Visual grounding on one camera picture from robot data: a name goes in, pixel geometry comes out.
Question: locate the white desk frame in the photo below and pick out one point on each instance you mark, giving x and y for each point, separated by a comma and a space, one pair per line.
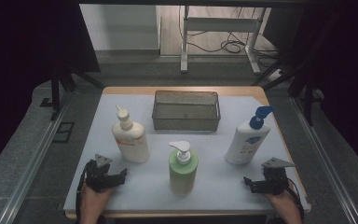
220, 24

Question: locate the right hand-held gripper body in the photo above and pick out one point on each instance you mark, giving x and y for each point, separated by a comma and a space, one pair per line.
275, 180

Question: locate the person's left hand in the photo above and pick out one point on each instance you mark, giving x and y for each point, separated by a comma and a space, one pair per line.
93, 202

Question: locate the white panel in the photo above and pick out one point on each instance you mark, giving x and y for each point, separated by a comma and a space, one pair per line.
121, 26

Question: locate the dark curtain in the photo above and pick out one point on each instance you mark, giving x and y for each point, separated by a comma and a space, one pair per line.
18, 62
348, 62

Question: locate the white power strip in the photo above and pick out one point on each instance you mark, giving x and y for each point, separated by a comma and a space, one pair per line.
275, 75

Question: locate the cream ribbed pump bottle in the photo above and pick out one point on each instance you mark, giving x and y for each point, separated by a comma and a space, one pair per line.
132, 140

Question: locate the white bottle blue pump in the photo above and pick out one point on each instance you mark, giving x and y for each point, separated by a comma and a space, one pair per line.
245, 141

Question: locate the green pump bottle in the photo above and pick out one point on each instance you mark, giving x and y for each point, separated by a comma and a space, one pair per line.
182, 174

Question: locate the aluminium rail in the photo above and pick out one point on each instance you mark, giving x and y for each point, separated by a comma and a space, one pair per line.
34, 161
326, 158

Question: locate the black metal stand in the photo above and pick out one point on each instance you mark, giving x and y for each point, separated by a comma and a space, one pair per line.
307, 99
55, 93

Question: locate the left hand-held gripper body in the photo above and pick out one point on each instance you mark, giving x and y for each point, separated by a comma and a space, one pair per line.
98, 177

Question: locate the metal mesh basket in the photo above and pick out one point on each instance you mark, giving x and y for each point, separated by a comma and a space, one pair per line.
186, 119

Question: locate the person's right hand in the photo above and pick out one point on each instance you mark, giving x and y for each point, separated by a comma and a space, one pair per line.
284, 203

